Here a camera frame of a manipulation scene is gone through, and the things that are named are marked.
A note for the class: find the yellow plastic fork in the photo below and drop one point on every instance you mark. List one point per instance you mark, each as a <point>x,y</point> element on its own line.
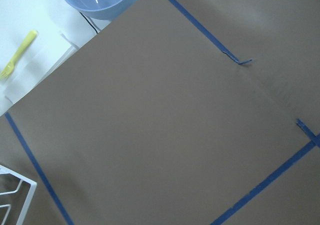
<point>10,67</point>

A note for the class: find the white wire cup rack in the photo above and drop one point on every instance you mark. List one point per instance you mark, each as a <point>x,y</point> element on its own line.
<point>16,194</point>

